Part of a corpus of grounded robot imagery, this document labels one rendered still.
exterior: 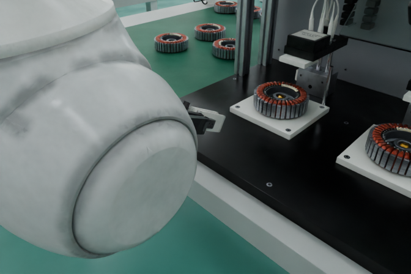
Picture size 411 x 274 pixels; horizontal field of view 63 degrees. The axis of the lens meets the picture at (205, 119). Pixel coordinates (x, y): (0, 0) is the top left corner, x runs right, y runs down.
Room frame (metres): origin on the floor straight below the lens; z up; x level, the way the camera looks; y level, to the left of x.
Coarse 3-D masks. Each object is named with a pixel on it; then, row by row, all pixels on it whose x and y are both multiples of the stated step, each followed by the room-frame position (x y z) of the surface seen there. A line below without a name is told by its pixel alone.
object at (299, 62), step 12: (288, 36) 0.67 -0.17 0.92; (300, 36) 0.67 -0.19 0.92; (312, 36) 0.67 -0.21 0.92; (324, 36) 0.67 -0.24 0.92; (336, 36) 0.74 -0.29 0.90; (288, 48) 0.67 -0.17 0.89; (300, 48) 0.65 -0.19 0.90; (312, 48) 0.63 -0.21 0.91; (324, 48) 0.66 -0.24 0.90; (336, 48) 0.70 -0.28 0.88; (288, 60) 0.64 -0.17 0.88; (300, 60) 0.64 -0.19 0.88; (312, 60) 0.63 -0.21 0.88
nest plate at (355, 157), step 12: (360, 144) 0.49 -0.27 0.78; (348, 156) 0.45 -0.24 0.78; (360, 156) 0.45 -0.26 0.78; (360, 168) 0.42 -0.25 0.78; (372, 168) 0.42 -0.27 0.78; (384, 168) 0.42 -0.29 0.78; (384, 180) 0.40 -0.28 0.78; (396, 180) 0.39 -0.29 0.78; (408, 180) 0.39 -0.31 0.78; (408, 192) 0.37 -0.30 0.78
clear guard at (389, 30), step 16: (368, 0) 0.41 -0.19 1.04; (384, 0) 0.40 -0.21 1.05; (400, 0) 0.39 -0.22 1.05; (352, 16) 0.41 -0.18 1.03; (368, 16) 0.40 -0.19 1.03; (384, 16) 0.39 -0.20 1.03; (400, 16) 0.38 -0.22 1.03; (352, 32) 0.39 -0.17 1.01; (368, 32) 0.38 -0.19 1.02; (384, 32) 0.37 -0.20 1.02; (400, 32) 0.36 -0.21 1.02; (400, 48) 0.35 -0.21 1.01
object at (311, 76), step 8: (304, 72) 0.72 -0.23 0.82; (312, 72) 0.71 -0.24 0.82; (320, 72) 0.71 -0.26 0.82; (336, 72) 0.71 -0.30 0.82; (304, 80) 0.72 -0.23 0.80; (312, 80) 0.71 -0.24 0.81; (320, 80) 0.69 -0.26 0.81; (304, 88) 0.72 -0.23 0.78; (312, 88) 0.70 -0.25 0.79; (320, 88) 0.69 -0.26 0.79; (320, 96) 0.69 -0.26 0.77
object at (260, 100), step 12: (264, 84) 0.65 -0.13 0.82; (276, 84) 0.66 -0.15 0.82; (288, 84) 0.66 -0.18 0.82; (264, 96) 0.60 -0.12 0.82; (276, 96) 0.63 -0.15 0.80; (288, 96) 0.62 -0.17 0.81; (300, 96) 0.60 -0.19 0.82; (264, 108) 0.58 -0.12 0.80; (276, 108) 0.58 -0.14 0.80; (288, 108) 0.57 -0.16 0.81; (300, 108) 0.58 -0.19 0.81
